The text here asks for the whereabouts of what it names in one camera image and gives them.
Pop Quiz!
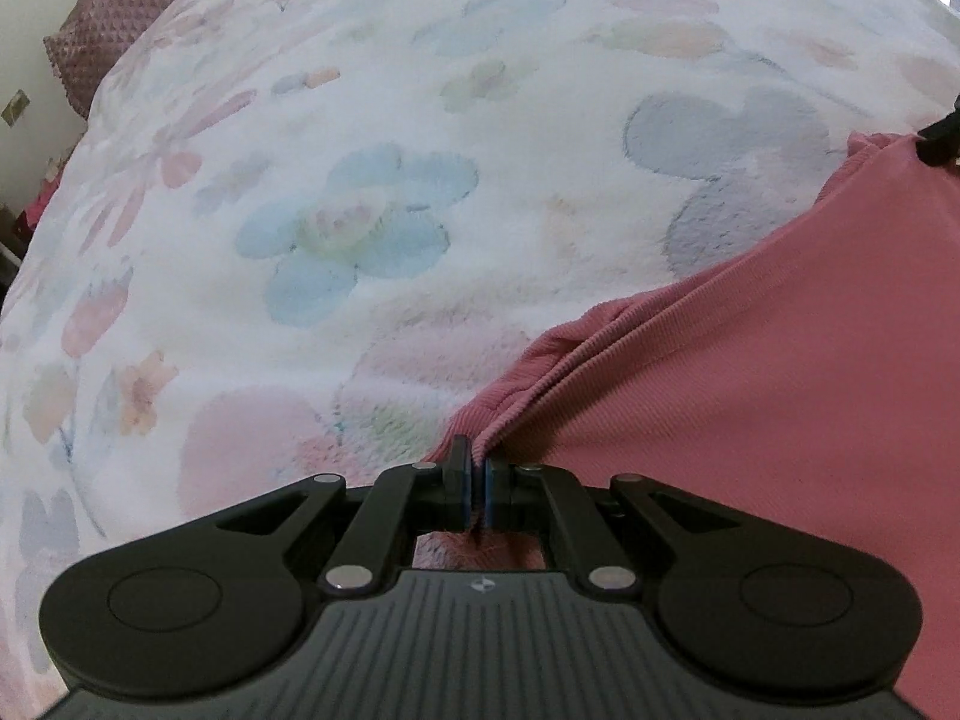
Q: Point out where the pink long-sleeve sweater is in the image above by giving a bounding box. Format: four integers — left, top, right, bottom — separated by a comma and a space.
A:
409, 131, 960, 720

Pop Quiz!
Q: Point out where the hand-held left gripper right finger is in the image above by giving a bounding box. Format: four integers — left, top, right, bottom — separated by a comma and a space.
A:
480, 450, 751, 593

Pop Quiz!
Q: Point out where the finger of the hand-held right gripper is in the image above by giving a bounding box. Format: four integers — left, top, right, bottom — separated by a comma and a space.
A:
918, 94, 960, 167

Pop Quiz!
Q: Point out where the floral fleece blanket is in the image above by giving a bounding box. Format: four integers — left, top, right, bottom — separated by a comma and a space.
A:
0, 0, 960, 698

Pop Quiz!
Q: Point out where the pink clothes pile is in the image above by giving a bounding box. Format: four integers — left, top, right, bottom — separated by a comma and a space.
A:
22, 172, 65, 227

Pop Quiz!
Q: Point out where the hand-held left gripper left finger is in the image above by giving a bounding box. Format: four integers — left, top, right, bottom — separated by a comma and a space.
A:
216, 436, 476, 595

